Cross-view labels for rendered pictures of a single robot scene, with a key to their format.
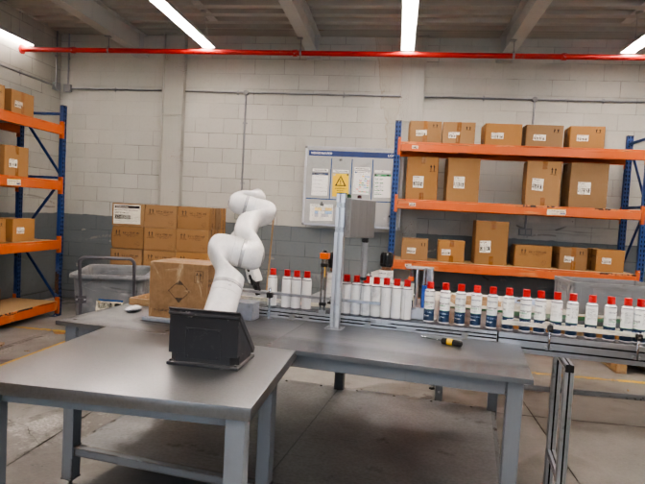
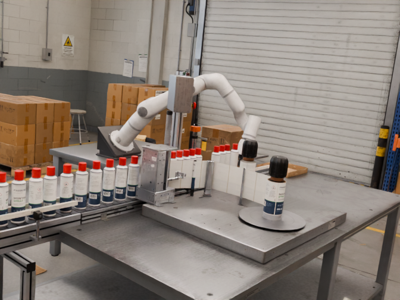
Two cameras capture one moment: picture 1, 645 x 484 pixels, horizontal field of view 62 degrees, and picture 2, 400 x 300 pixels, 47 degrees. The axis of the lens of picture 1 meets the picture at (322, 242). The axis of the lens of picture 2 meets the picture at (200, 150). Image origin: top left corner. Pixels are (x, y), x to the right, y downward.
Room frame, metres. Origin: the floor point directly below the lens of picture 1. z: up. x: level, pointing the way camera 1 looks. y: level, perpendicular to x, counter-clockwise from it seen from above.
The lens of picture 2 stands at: (3.82, -2.39, 1.55)
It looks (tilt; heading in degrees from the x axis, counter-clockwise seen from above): 11 degrees down; 113
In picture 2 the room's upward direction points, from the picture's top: 6 degrees clockwise
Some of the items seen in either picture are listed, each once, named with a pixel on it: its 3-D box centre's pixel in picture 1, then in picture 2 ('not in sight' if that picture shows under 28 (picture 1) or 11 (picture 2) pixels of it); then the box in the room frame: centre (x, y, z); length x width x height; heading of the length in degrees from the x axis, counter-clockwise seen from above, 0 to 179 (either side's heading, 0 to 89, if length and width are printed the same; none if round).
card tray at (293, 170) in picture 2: (165, 300); (282, 168); (3.08, 0.88, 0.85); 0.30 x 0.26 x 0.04; 75
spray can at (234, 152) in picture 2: (272, 287); (233, 159); (2.91, 0.26, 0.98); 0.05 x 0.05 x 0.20
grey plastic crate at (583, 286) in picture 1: (605, 296); not in sight; (3.87, -2.05, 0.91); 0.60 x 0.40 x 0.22; 86
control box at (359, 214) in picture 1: (356, 218); (180, 93); (2.71, -0.16, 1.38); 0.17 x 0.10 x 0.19; 130
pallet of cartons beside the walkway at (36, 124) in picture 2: not in sight; (15, 131); (-0.71, 2.02, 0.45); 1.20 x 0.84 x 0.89; 174
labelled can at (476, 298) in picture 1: (476, 305); (95, 183); (2.63, -0.77, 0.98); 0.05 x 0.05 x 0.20
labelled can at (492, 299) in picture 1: (491, 307); (81, 186); (2.61, -0.84, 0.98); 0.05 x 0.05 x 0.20
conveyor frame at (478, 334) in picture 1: (333, 317); (196, 187); (2.82, -0.08, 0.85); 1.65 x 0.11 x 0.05; 75
